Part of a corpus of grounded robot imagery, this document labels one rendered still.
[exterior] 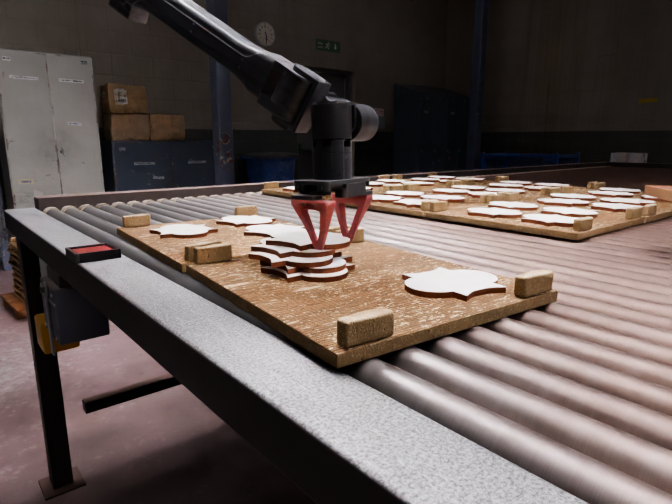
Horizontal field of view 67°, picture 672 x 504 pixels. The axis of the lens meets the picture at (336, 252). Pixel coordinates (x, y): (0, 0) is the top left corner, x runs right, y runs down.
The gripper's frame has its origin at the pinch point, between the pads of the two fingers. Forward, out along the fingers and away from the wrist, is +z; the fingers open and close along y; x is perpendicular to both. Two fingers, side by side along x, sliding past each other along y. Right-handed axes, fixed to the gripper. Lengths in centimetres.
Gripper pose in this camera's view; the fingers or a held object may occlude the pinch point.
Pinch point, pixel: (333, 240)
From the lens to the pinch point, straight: 75.3
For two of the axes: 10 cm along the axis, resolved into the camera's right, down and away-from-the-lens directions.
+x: 7.8, 1.2, -6.1
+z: 0.2, 9.8, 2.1
